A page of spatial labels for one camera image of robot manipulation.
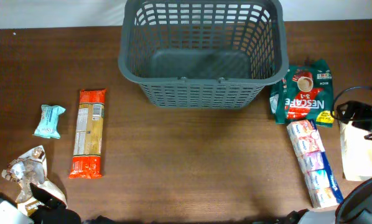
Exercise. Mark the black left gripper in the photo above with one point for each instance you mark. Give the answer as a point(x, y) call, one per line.
point(45, 199)

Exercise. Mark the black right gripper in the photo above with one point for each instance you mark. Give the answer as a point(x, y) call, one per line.
point(352, 112)

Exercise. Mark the green Nescafe coffee bag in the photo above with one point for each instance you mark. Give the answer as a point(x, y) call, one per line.
point(306, 92)

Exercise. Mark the pink blue tissue multipack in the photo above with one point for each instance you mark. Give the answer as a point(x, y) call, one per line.
point(322, 186)

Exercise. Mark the grey plastic basket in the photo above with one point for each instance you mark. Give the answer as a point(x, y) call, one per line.
point(214, 54)

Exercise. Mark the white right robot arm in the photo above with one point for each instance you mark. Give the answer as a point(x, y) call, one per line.
point(355, 208)

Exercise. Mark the white brown cookie bag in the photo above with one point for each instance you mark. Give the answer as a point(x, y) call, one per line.
point(31, 168)

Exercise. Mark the cream paper pouch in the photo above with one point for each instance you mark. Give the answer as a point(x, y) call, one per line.
point(356, 152)

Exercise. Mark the orange spaghetti packet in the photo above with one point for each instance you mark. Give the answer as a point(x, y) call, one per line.
point(86, 160)

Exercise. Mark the mint green snack packet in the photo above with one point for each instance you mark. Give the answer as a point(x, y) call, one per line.
point(47, 127)

